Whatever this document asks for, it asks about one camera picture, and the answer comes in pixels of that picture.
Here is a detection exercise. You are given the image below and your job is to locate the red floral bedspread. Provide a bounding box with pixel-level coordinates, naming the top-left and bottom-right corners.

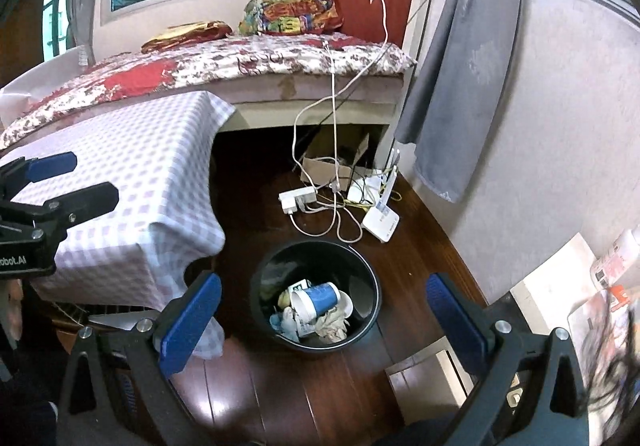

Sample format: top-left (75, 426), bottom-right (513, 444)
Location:
top-left (0, 33), bottom-right (418, 149)

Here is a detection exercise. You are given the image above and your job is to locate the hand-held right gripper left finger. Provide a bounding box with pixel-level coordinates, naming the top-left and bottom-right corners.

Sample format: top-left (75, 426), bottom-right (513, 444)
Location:
top-left (57, 272), bottom-right (223, 446)

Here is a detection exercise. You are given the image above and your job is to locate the beige paper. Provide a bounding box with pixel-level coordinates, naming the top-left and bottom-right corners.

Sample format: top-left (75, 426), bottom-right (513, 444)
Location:
top-left (314, 310), bottom-right (351, 343)

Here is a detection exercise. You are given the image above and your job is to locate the white router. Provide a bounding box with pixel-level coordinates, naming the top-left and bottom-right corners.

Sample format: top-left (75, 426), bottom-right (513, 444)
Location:
top-left (361, 166), bottom-right (401, 243)

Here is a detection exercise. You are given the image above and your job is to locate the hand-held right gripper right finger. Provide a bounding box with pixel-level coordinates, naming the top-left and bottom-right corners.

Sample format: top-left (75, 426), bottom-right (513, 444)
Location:
top-left (425, 272), bottom-right (591, 446)

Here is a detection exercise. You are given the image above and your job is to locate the wooden door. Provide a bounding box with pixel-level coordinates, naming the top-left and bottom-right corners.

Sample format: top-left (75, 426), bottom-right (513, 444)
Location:
top-left (0, 0), bottom-right (51, 92)

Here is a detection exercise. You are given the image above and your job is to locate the white cable with metal plug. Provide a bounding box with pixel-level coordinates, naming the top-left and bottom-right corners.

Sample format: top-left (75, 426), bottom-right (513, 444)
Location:
top-left (322, 40), bottom-right (363, 243)

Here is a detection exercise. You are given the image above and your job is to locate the colourful printed pillow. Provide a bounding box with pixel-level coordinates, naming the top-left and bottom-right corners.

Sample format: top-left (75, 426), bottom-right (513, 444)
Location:
top-left (238, 0), bottom-right (342, 37)

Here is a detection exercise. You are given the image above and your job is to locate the purple checkered tablecloth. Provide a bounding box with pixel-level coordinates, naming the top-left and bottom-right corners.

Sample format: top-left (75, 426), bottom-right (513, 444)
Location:
top-left (0, 90), bottom-right (237, 361)

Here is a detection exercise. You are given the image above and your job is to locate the white network box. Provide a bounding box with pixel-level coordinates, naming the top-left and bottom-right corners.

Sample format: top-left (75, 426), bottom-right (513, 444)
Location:
top-left (346, 176), bottom-right (381, 205)

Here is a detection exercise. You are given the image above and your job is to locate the green barred window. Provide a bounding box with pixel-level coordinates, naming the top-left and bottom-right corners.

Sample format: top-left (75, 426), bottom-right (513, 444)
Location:
top-left (42, 0), bottom-right (71, 62)

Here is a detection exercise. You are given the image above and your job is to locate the cardboard box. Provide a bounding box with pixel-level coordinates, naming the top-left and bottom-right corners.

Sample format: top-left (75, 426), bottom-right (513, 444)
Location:
top-left (301, 153), bottom-right (353, 187)

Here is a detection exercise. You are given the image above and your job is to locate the folded yellow red blanket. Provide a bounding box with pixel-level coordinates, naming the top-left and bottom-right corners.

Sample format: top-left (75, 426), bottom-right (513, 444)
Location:
top-left (141, 21), bottom-right (233, 53)

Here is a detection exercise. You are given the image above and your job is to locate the grey patterned curtain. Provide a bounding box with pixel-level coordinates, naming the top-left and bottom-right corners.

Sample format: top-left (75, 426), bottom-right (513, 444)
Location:
top-left (395, 0), bottom-right (523, 203)

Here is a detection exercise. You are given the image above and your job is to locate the blue paper cup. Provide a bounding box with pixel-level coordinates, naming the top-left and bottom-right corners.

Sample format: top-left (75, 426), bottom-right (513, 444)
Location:
top-left (291, 282), bottom-right (342, 327)

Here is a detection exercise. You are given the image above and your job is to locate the black cable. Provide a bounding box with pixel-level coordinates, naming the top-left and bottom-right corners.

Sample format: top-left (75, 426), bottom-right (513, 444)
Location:
top-left (380, 0), bottom-right (456, 167)

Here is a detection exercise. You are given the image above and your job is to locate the bed with pink mattress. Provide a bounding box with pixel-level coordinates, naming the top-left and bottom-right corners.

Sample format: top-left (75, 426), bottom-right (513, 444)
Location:
top-left (0, 33), bottom-right (421, 167)

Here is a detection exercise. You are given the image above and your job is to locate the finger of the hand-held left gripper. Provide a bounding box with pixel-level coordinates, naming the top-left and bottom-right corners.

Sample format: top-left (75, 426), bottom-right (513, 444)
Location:
top-left (15, 182), bottom-right (120, 229)
top-left (0, 152), bottom-right (78, 202)

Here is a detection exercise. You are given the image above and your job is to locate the white power strip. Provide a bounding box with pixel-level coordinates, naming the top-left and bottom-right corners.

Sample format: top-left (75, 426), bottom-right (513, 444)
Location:
top-left (278, 186), bottom-right (318, 215)

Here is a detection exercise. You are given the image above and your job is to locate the white board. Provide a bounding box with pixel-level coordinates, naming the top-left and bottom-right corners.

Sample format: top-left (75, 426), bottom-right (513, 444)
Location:
top-left (510, 232), bottom-right (608, 322)

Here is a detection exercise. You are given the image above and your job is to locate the black plastic bucket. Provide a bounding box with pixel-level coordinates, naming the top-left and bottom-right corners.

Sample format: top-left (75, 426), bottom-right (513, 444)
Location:
top-left (248, 241), bottom-right (379, 353)

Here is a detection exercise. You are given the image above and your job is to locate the white tissue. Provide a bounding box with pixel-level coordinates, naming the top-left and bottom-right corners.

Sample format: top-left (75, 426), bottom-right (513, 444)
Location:
top-left (295, 313), bottom-right (318, 339)

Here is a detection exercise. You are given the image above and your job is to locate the red white packet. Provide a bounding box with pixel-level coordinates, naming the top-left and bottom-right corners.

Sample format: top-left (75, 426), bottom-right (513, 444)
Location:
top-left (590, 228), bottom-right (640, 287)

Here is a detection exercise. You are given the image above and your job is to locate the white cover sheet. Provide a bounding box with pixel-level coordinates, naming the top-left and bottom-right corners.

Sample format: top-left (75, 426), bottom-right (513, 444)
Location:
top-left (0, 46), bottom-right (96, 127)

